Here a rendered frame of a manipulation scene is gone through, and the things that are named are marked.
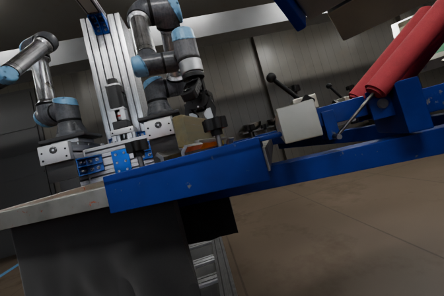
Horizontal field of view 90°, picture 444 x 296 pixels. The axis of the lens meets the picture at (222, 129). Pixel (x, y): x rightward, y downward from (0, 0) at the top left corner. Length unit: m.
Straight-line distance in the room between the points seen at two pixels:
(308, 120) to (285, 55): 5.28
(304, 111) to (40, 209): 0.55
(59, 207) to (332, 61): 5.86
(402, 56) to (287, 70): 4.86
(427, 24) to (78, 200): 0.82
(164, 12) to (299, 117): 0.93
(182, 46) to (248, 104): 4.28
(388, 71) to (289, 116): 0.36
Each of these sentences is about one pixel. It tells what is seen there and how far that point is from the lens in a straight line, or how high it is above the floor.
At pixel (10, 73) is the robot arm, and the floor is 1.56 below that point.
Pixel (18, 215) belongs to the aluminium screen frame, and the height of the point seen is 0.98.
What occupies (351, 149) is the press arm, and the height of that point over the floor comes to 0.92.
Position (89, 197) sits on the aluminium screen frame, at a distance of 0.52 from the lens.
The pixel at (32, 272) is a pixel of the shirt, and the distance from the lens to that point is 0.81.
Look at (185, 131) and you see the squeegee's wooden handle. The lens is 0.51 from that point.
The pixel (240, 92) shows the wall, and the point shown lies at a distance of 4.99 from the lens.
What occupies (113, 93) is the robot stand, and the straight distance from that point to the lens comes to 1.49.
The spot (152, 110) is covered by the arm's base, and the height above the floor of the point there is 1.29.
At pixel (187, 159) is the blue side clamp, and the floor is 1.00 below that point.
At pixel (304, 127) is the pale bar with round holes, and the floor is 1.01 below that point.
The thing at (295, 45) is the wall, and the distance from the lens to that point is 5.76.
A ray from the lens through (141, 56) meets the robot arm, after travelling 0.84.
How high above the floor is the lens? 1.01
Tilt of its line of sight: 4 degrees up
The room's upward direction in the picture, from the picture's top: 15 degrees counter-clockwise
